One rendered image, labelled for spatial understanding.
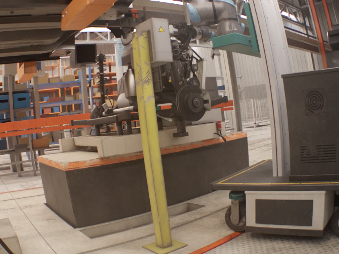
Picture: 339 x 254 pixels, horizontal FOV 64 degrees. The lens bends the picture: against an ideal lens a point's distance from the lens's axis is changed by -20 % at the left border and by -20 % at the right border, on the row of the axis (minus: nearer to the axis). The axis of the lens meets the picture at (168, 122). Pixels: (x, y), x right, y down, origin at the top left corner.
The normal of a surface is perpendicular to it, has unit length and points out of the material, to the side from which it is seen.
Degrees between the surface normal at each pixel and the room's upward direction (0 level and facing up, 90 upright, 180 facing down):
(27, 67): 90
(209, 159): 90
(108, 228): 90
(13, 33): 107
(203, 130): 90
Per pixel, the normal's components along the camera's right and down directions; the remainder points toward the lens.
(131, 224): 0.60, -0.05
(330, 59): -0.79, 0.10
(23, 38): 0.60, 0.32
